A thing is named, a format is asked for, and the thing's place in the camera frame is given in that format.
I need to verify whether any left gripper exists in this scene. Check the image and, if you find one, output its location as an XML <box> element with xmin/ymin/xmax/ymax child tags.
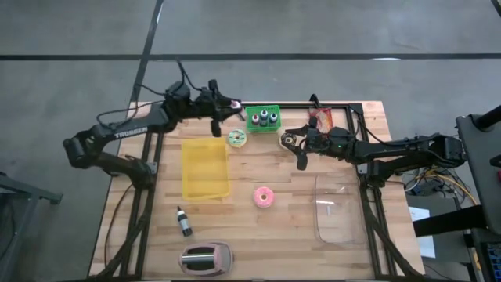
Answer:
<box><xmin>193</xmin><ymin>78</ymin><xmax>247</xmax><ymax>139</ymax></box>

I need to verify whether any pink frosted donut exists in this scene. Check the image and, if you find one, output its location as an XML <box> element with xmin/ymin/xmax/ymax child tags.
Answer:
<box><xmin>252</xmin><ymin>186</ymin><xmax>276</xmax><ymax>210</ymax></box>

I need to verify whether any red snack packet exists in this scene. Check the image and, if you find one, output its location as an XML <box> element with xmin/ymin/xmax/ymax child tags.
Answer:
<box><xmin>308</xmin><ymin>107</ymin><xmax>335</xmax><ymax>134</ymax></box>

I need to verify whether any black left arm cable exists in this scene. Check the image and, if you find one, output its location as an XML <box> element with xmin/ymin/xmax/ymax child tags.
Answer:
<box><xmin>96</xmin><ymin>58</ymin><xmax>220</xmax><ymax>130</ymax></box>

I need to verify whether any black colouring bottle grey label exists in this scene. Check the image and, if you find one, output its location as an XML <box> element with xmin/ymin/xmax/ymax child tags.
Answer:
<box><xmin>175</xmin><ymin>205</ymin><xmax>194</xmax><ymax>238</ymax></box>

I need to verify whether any grey metal table frame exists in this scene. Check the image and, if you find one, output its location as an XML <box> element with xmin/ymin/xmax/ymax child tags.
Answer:
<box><xmin>0</xmin><ymin>172</ymin><xmax>63</xmax><ymax>282</ymax></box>

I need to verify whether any black stand base bar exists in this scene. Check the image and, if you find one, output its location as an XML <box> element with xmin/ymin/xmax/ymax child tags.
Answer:
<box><xmin>413</xmin><ymin>204</ymin><xmax>488</xmax><ymax>238</ymax></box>

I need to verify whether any white paper sheet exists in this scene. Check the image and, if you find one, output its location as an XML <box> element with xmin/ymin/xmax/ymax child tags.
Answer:
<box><xmin>409</xmin><ymin>206</ymin><xmax>436</xmax><ymax>259</ymax></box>

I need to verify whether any pink and chrome toaster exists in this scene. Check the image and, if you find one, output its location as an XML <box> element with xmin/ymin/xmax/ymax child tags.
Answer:
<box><xmin>178</xmin><ymin>240</ymin><xmax>235</xmax><ymax>278</ymax></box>

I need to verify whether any grey equipment stand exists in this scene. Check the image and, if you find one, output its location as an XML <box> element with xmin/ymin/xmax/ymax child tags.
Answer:
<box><xmin>456</xmin><ymin>104</ymin><xmax>501</xmax><ymax>236</ymax></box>

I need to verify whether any black aluminium table frame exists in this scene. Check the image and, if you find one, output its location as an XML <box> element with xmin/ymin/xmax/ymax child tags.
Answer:
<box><xmin>96</xmin><ymin>93</ymin><xmax>431</xmax><ymax>282</ymax></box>

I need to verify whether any mint green frosted donut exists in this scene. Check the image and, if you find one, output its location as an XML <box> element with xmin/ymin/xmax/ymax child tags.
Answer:
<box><xmin>227</xmin><ymin>128</ymin><xmax>248</xmax><ymax>149</ymax></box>

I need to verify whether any green plastic basket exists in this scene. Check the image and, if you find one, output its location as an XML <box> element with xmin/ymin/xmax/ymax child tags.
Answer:
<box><xmin>244</xmin><ymin>103</ymin><xmax>283</xmax><ymax>134</ymax></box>

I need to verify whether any clear plastic bin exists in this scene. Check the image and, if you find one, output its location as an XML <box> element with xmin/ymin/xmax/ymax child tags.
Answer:
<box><xmin>313</xmin><ymin>173</ymin><xmax>369</xmax><ymax>245</ymax></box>

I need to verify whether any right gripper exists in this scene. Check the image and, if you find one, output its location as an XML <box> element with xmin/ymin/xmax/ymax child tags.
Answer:
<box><xmin>284</xmin><ymin>115</ymin><xmax>356</xmax><ymax>172</ymax></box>

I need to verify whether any yellow translucent plastic bin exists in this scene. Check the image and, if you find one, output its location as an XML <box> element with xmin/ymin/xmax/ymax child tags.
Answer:
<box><xmin>180</xmin><ymin>136</ymin><xmax>232</xmax><ymax>202</ymax></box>

